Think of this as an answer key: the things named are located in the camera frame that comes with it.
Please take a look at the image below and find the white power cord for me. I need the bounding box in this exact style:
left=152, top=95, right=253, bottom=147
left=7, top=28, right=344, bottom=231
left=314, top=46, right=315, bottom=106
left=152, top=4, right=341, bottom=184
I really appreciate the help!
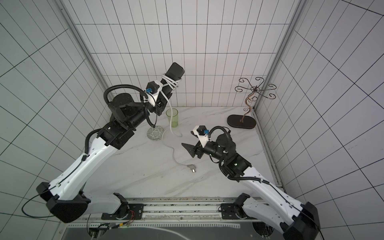
left=155, top=74, right=199, bottom=174

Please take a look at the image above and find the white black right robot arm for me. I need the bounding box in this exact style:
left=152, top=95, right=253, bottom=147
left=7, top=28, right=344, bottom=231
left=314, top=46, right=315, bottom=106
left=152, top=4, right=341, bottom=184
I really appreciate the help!
left=182, top=126, right=323, bottom=240

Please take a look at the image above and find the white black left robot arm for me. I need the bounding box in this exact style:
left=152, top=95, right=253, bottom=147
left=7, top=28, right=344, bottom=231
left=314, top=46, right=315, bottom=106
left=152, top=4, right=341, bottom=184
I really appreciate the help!
left=37, top=85, right=172, bottom=223

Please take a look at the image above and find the green glass tumbler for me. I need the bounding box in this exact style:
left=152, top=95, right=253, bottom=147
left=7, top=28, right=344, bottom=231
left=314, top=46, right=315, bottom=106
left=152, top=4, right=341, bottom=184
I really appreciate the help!
left=166, top=108, right=179, bottom=128

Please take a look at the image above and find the green patterned ceramic bowl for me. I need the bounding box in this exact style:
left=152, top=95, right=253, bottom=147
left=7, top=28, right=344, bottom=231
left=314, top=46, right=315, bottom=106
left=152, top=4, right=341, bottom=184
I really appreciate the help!
left=147, top=126, right=165, bottom=141

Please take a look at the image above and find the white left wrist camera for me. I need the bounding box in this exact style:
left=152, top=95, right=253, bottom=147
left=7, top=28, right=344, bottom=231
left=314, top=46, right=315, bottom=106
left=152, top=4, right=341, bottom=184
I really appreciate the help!
left=145, top=81, right=164, bottom=107

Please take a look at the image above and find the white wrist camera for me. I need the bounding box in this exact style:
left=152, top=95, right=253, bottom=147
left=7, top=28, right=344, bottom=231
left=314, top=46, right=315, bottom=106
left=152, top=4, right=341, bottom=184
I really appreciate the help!
left=145, top=81, right=164, bottom=107
left=193, top=126, right=210, bottom=148

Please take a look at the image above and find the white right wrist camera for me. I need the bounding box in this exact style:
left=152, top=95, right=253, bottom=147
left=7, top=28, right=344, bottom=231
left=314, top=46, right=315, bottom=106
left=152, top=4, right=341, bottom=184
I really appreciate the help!
left=193, top=126, right=210, bottom=148

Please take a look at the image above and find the black wire jewelry stand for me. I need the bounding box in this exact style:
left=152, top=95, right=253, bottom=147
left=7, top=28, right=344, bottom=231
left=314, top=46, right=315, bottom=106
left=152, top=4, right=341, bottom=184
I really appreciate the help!
left=227, top=77, right=277, bottom=130

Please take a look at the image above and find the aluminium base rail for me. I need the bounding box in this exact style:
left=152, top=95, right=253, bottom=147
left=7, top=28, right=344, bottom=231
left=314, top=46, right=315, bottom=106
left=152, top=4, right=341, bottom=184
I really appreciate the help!
left=60, top=197, right=257, bottom=230

